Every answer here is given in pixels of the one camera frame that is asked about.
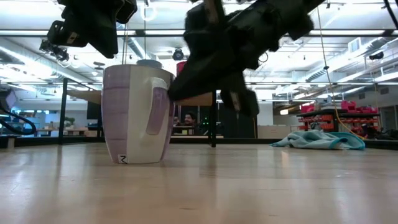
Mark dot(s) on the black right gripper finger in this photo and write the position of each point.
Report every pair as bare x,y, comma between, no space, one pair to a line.
242,99
199,82

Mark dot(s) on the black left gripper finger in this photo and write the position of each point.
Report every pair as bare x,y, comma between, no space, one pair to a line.
66,34
107,45

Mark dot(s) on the red mug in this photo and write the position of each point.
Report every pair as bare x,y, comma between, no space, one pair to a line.
180,67

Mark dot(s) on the purple and white mug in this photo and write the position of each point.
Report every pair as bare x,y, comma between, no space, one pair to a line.
136,124

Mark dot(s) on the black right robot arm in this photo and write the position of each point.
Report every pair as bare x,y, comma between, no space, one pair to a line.
300,17

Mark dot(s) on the wooden shelf with black legs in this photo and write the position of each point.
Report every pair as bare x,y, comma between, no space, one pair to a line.
199,100

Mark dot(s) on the black cabinet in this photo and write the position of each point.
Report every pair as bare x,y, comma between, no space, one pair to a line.
239,127

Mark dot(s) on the black ceiling spotlight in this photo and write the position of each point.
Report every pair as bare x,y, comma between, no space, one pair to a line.
178,54

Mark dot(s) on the person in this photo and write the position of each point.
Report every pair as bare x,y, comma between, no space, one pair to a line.
176,120
189,119

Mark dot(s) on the potted green plant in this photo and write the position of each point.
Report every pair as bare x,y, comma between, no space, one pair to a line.
69,121

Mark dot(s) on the light blue cloth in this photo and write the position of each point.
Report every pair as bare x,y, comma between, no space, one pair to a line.
317,141

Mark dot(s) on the rack with red bins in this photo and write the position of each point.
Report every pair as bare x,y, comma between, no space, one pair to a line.
339,116

